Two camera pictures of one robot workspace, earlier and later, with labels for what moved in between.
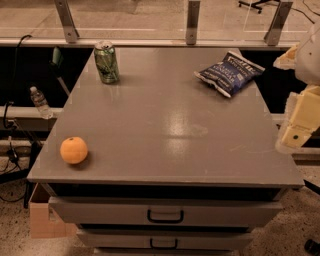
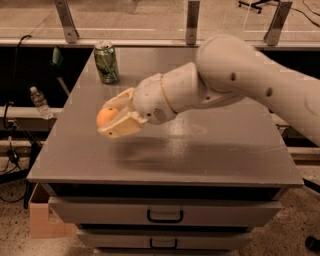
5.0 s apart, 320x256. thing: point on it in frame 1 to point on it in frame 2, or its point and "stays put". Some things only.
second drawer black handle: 164,248 stays put
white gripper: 310,61 to 151,99
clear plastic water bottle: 41,102 stays put
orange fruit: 73,150 to 105,116
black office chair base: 254,4 stays put
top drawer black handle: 181,218 stays put
